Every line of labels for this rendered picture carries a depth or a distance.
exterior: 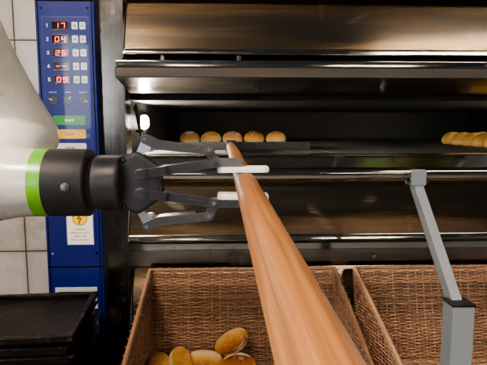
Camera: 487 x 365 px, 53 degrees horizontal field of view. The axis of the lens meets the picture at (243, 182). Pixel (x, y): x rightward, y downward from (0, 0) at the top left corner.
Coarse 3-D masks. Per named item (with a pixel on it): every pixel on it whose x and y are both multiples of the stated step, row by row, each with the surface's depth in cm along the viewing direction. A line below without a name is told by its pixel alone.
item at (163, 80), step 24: (120, 72) 122; (144, 72) 122; (168, 72) 122; (192, 72) 122; (216, 72) 123; (240, 72) 123; (264, 72) 123; (288, 72) 123; (312, 72) 124; (336, 72) 124; (360, 72) 124; (384, 72) 124; (408, 72) 125; (432, 72) 125; (456, 72) 125; (480, 72) 125
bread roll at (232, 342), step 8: (240, 328) 134; (224, 336) 132; (232, 336) 132; (240, 336) 132; (216, 344) 133; (224, 344) 131; (232, 344) 131; (240, 344) 131; (224, 352) 131; (232, 352) 131
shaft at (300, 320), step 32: (256, 192) 48; (256, 224) 35; (256, 256) 29; (288, 256) 25; (288, 288) 21; (320, 288) 22; (288, 320) 18; (320, 320) 17; (288, 352) 16; (320, 352) 15; (352, 352) 15
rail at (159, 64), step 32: (128, 64) 122; (160, 64) 122; (192, 64) 122; (224, 64) 123; (256, 64) 123; (288, 64) 123; (320, 64) 124; (352, 64) 124; (384, 64) 124; (416, 64) 125; (448, 64) 125; (480, 64) 125
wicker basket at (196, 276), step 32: (160, 288) 139; (192, 288) 140; (224, 288) 140; (256, 288) 140; (160, 320) 138; (192, 320) 139; (224, 320) 139; (256, 320) 139; (352, 320) 119; (128, 352) 108; (256, 352) 138
